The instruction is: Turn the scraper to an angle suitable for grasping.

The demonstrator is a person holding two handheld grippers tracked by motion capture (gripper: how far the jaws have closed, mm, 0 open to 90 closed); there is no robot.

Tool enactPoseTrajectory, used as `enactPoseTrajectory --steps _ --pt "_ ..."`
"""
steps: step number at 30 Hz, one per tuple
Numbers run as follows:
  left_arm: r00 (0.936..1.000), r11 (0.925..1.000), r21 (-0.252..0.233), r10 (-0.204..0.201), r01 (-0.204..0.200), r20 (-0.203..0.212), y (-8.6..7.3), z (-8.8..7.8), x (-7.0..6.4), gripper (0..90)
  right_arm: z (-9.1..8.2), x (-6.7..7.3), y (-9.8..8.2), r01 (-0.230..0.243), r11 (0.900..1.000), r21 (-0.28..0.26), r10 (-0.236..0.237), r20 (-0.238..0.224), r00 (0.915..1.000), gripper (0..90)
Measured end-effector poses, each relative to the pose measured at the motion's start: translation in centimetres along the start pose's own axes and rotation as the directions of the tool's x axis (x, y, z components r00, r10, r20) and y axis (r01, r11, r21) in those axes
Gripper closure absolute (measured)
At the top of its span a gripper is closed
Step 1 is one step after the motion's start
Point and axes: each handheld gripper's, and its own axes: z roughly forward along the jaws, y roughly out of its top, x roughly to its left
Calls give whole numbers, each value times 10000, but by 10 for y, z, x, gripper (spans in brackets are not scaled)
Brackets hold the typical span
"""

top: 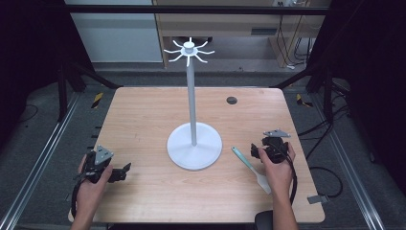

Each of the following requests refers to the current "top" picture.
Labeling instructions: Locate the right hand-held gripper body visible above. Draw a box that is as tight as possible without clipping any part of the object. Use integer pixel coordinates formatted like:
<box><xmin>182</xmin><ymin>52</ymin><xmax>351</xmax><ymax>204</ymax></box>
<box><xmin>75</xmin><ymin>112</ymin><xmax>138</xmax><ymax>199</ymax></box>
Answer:
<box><xmin>261</xmin><ymin>128</ymin><xmax>292</xmax><ymax>165</ymax></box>

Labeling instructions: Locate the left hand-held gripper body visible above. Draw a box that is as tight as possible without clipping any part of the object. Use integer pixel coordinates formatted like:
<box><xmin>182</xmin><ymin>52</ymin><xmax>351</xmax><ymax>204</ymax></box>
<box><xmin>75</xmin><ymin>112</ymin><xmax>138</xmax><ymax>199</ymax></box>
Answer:
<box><xmin>76</xmin><ymin>144</ymin><xmax>115</xmax><ymax>185</ymax></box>

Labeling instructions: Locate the teal handled white spatula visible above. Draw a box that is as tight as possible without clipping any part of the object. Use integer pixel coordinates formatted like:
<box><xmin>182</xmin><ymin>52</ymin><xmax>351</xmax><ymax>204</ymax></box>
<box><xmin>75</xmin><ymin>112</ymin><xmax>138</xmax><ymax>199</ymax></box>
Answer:
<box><xmin>231</xmin><ymin>146</ymin><xmax>273</xmax><ymax>196</ymax></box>

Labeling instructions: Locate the white hook stand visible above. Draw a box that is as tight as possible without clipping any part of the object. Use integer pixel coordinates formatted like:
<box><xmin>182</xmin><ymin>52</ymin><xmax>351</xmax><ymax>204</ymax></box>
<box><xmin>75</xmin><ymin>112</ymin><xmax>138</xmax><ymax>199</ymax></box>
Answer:
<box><xmin>163</xmin><ymin>36</ymin><xmax>224</xmax><ymax>172</ymax></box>

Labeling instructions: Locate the person's right hand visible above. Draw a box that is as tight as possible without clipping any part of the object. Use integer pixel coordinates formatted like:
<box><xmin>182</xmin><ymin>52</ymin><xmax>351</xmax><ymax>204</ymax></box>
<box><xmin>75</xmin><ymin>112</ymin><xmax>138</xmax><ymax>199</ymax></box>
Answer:
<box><xmin>258</xmin><ymin>142</ymin><xmax>297</xmax><ymax>196</ymax></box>

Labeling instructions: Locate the person's left hand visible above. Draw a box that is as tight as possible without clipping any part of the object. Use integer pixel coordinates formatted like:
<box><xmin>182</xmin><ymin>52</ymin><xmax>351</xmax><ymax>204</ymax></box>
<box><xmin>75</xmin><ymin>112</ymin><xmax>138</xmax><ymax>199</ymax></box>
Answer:
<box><xmin>77</xmin><ymin>154</ymin><xmax>114</xmax><ymax>209</ymax></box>

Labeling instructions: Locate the yellow black floor tape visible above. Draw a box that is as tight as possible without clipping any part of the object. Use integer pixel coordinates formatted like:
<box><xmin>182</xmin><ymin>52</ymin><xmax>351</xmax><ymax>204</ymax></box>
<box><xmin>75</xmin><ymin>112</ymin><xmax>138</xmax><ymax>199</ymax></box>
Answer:
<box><xmin>295</xmin><ymin>93</ymin><xmax>314</xmax><ymax>108</ymax></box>
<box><xmin>91</xmin><ymin>92</ymin><xmax>104</xmax><ymax>110</ymax></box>

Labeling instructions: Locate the black chair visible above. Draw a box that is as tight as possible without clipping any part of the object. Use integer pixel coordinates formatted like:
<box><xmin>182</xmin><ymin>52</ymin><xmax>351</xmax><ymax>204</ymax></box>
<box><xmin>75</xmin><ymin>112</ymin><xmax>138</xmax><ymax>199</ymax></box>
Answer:
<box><xmin>254</xmin><ymin>209</ymin><xmax>274</xmax><ymax>230</ymax></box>

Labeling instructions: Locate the black metal stand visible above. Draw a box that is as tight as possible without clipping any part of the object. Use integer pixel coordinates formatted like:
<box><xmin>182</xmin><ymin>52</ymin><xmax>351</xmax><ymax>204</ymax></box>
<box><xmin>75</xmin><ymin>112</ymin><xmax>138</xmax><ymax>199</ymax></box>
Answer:
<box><xmin>271</xmin><ymin>61</ymin><xmax>336</xmax><ymax>126</ymax></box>
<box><xmin>56</xmin><ymin>58</ymin><xmax>124</xmax><ymax>123</ymax></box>

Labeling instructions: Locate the white cabinet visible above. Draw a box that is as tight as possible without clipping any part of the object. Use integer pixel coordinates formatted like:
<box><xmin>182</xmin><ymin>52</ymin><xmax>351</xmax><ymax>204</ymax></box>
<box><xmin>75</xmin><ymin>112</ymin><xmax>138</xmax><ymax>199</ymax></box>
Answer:
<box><xmin>63</xmin><ymin>0</ymin><xmax>164</xmax><ymax>64</ymax></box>

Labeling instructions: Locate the light wooden desk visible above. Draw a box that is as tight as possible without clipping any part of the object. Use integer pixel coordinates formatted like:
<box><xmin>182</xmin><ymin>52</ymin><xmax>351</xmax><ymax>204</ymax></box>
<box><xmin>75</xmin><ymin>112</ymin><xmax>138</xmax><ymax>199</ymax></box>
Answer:
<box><xmin>152</xmin><ymin>0</ymin><xmax>331</xmax><ymax>69</ymax></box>

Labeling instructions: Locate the black horizontal bar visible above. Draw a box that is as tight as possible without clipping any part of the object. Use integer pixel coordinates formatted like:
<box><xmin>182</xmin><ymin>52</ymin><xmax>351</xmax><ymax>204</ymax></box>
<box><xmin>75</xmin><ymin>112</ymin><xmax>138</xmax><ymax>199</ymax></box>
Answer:
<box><xmin>60</xmin><ymin>4</ymin><xmax>333</xmax><ymax>16</ymax></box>

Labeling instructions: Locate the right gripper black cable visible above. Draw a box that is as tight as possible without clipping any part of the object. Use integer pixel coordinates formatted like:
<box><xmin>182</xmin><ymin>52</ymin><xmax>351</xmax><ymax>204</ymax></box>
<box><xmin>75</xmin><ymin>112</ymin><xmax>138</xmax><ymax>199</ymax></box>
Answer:
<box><xmin>269</xmin><ymin>141</ymin><xmax>299</xmax><ymax>205</ymax></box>

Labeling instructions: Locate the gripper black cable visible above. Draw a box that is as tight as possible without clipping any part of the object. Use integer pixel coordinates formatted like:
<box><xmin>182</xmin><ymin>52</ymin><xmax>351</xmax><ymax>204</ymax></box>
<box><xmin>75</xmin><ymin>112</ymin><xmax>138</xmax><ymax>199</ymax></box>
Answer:
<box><xmin>269</xmin><ymin>141</ymin><xmax>299</xmax><ymax>205</ymax></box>
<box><xmin>70</xmin><ymin>177</ymin><xmax>86</xmax><ymax>220</ymax></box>

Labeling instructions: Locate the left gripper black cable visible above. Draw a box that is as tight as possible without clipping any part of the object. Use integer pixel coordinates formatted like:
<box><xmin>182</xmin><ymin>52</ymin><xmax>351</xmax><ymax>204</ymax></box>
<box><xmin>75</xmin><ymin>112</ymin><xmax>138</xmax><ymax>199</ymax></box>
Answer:
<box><xmin>70</xmin><ymin>177</ymin><xmax>86</xmax><ymax>220</ymax></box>

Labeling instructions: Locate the aluminium floor rail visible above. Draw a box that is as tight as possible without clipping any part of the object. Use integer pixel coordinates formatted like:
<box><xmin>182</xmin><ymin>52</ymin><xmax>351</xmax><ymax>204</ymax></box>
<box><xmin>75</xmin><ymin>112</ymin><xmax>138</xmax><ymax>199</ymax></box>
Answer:
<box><xmin>310</xmin><ymin>92</ymin><xmax>387</xmax><ymax>230</ymax></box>
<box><xmin>0</xmin><ymin>92</ymin><xmax>80</xmax><ymax>230</ymax></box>

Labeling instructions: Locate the grey metal bracket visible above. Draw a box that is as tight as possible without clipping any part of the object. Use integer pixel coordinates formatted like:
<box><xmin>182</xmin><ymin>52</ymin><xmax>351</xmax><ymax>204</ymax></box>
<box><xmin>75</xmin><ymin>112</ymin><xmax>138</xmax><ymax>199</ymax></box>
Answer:
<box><xmin>306</xmin><ymin>194</ymin><xmax>330</xmax><ymax>205</ymax></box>

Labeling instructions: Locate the black floor cable loop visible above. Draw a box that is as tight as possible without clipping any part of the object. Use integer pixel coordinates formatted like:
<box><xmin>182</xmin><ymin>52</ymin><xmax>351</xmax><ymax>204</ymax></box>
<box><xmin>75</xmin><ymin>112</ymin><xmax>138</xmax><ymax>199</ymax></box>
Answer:
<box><xmin>307</xmin><ymin>166</ymin><xmax>345</xmax><ymax>199</ymax></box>

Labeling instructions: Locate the bundle of hanging black cables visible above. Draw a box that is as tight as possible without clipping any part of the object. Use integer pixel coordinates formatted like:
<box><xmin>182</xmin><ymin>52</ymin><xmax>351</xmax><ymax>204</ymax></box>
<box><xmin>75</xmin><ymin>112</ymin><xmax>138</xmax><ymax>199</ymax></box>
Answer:
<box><xmin>275</xmin><ymin>1</ymin><xmax>317</xmax><ymax>70</ymax></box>

